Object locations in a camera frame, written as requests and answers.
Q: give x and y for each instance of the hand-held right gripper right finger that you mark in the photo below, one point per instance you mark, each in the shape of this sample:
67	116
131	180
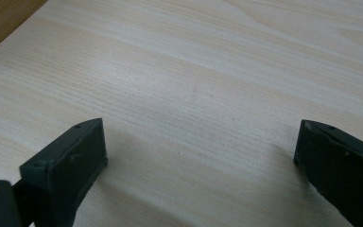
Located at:
340	167

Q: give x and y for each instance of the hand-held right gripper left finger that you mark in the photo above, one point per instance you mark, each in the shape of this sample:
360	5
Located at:
64	167

